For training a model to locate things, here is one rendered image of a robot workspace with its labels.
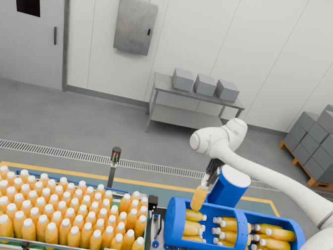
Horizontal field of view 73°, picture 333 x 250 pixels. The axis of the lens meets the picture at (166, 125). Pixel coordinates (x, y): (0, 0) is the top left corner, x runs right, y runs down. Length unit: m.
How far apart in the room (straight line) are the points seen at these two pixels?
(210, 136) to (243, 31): 3.73
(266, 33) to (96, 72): 3.23
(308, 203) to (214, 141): 0.38
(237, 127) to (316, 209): 0.41
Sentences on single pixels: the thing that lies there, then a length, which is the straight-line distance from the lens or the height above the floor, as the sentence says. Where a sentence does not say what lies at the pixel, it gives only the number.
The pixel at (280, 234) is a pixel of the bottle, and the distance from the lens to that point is 1.80.
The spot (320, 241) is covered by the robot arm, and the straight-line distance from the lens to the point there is 0.76.
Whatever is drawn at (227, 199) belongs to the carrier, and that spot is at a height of 0.84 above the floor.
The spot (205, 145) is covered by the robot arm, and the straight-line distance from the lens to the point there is 0.93.
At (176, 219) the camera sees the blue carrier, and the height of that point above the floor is 1.21.
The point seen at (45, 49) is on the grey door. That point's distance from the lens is 4.68.
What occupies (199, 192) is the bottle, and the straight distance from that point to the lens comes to 1.32.
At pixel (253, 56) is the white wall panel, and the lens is 4.77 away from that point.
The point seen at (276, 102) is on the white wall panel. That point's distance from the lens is 5.46.
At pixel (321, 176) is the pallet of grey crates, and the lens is 4.83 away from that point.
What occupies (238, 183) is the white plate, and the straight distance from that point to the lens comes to 2.14.
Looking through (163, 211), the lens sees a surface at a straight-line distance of 2.78.
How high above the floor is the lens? 2.32
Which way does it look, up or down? 32 degrees down
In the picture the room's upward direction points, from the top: 18 degrees clockwise
